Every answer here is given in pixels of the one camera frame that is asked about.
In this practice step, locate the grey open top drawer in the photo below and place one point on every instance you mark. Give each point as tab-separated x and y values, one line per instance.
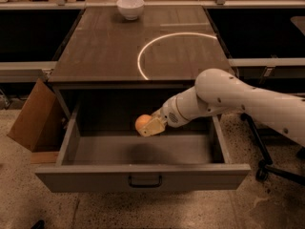
101	148

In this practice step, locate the black drawer handle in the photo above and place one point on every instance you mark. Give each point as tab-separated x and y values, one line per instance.
143	182

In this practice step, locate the white ceramic bowl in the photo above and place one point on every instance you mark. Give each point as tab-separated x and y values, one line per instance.
130	9

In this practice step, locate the grey cabinet with wood top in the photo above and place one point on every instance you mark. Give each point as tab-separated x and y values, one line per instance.
166	44

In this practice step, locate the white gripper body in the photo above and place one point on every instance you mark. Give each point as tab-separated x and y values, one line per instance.
169	113

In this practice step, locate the black wheeled chair base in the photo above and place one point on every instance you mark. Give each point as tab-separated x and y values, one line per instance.
266	164

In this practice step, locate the orange fruit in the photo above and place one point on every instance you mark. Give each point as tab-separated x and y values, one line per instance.
141	121

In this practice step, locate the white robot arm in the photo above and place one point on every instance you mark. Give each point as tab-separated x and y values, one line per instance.
216	92

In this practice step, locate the brown cardboard box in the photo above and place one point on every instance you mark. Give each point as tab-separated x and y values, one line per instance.
39	126

